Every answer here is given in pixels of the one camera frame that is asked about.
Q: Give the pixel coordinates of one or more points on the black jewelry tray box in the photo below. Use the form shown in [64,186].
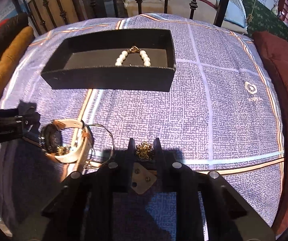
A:
[125,59]

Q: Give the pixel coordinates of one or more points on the dark brown cushion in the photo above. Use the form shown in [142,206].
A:
[10,28]

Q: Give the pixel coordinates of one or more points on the wristwatch with beige strap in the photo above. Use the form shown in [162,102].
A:
[66,140]

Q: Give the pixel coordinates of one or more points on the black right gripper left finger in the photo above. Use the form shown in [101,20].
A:
[113,177]

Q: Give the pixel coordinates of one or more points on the purple patterned bed sheet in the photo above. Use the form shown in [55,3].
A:
[222,111]

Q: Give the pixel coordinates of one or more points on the green patterned carpet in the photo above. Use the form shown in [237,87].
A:
[264,20]

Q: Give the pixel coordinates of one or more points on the mustard brown cushion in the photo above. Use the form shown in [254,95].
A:
[11,56]

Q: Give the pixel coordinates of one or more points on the beige sofa with pillows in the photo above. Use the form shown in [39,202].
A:
[234,18]

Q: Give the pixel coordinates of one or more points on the thin gold bangle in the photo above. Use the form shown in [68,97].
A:
[102,148]

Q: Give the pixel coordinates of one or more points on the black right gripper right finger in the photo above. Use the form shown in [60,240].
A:
[179,178]

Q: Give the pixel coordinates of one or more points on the gold brooch ornament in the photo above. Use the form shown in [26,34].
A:
[144,151]

